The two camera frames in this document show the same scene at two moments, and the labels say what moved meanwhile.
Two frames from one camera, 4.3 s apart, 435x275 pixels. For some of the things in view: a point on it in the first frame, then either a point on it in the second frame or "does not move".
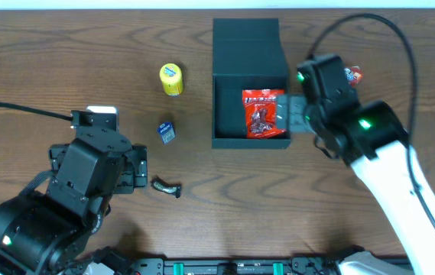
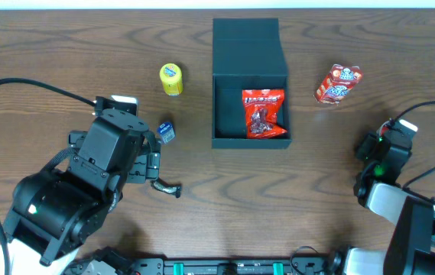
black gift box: [248, 54] does not move
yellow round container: [171, 75] does not move
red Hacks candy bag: [261, 106] does not move
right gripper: [293, 114] → [365, 147]
